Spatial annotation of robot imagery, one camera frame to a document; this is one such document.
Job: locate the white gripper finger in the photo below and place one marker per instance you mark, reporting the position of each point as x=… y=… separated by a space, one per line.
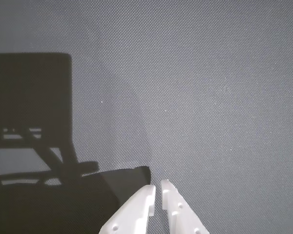
x=134 y=212
x=178 y=212

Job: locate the dark grey textured mat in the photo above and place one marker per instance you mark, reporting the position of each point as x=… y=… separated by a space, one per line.
x=185 y=85

